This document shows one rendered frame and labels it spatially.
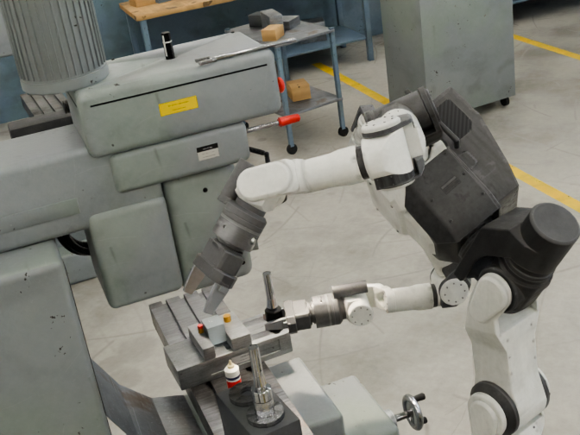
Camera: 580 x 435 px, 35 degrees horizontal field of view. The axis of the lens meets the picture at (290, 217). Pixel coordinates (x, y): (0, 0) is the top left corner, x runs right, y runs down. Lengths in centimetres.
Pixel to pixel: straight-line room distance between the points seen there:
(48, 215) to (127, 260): 22
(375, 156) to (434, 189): 39
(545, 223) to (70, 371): 112
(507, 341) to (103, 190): 100
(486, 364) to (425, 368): 196
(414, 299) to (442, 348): 183
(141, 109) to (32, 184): 30
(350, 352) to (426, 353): 36
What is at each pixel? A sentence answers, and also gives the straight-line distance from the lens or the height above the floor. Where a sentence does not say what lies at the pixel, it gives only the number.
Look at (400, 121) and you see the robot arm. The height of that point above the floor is 183.
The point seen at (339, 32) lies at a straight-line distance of 908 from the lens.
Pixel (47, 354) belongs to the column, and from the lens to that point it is 216.
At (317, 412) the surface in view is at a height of 85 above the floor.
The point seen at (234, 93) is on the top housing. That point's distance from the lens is 213.
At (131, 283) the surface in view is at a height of 140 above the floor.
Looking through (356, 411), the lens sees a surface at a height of 73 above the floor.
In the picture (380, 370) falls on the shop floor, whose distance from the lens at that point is 421.
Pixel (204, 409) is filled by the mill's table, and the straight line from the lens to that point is 256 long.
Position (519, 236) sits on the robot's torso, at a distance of 198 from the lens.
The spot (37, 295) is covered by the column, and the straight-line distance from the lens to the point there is 209.
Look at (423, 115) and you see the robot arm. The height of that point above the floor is 176.
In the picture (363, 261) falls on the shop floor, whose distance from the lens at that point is 510.
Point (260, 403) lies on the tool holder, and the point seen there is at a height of 117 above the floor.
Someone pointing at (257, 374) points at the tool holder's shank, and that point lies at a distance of 209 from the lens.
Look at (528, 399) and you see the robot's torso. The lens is 227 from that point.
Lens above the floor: 242
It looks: 25 degrees down
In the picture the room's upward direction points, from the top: 9 degrees counter-clockwise
